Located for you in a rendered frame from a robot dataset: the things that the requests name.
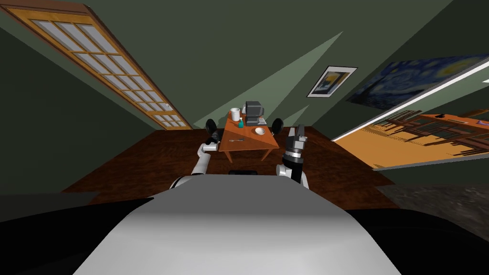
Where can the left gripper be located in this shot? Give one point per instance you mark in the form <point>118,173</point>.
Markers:
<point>214,138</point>

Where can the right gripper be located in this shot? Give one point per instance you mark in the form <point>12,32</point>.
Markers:
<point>295,145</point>

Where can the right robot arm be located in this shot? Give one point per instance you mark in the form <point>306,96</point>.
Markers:
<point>293,168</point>

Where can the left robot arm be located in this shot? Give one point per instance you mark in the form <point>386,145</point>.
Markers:
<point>201,164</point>

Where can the black round chair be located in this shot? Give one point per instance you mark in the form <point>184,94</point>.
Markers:
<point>277,126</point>
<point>211,126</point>

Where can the teal spray bottle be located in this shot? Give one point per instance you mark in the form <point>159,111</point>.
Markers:
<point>241,123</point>

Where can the white mug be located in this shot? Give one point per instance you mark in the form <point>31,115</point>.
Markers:
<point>235,114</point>

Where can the orange wooden table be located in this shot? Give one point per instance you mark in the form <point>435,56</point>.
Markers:
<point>250,142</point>

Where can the white bowl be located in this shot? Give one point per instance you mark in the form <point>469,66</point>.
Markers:
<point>259,131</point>

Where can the grey computer monitor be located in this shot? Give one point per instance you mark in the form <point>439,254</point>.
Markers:
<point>254,112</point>

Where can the white framed picture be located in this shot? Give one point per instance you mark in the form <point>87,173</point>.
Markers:
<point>331,81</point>

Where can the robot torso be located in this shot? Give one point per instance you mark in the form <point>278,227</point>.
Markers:
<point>237,229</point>

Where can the blue starry night painting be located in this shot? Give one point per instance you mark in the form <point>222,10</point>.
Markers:
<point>412,84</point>

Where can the brown dining table with chairs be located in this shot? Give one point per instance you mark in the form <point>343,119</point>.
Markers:
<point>431,130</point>

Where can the wooden door with glass panes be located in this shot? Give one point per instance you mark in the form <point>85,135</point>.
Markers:
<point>95,57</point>

